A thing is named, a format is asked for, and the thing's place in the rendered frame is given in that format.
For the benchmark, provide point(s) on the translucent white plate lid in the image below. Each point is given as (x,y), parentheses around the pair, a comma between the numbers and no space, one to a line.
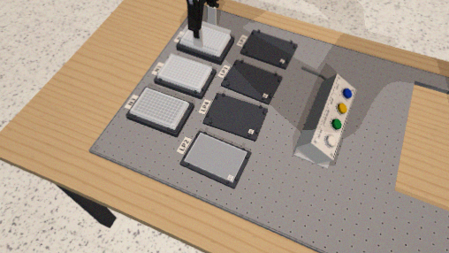
(214,37)

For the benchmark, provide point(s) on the grey button panel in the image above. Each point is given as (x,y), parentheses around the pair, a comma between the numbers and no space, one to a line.
(326,119)

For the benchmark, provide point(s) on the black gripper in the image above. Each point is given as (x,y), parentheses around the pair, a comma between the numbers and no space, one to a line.
(192,17)

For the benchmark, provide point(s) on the clear plastic plate lid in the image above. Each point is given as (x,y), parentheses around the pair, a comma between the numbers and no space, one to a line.
(184,71)
(216,157)

